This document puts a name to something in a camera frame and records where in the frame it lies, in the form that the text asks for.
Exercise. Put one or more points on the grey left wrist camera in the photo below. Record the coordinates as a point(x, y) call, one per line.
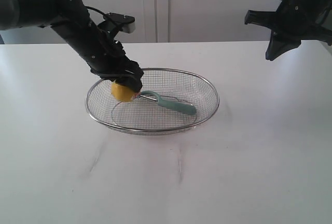
point(114, 23)

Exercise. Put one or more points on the teal handled vegetable peeler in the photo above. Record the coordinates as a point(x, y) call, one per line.
point(179, 107)

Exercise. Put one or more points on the oval wire mesh basket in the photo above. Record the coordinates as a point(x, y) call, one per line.
point(144, 117)

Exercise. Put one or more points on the white cabinet doors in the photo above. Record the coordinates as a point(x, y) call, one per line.
point(187, 20)

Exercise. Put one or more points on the yellow lemon with sticker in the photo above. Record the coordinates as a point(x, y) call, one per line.
point(123, 93)

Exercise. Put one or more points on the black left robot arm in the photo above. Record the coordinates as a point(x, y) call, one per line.
point(94, 43)

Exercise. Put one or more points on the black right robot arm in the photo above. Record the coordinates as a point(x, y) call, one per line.
point(293, 22)

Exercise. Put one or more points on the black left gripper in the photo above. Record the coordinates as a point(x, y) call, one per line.
point(116, 66)

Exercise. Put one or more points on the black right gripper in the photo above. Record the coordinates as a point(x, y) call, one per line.
point(293, 21)

